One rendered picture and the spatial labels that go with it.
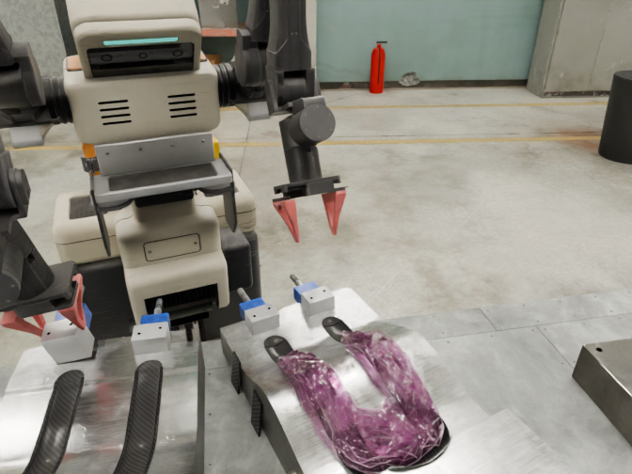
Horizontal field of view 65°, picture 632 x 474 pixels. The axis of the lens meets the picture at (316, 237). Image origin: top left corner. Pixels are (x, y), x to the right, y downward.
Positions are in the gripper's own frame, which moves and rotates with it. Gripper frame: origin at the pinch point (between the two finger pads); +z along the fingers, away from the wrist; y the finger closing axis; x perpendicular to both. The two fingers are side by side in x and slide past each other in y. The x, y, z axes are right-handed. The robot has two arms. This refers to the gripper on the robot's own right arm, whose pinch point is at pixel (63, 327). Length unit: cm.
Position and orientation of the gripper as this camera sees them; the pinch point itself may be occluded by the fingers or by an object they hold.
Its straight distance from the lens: 81.5
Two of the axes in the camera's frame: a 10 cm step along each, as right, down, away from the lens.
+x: -2.0, -6.2, 7.6
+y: 9.7, -2.3, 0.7
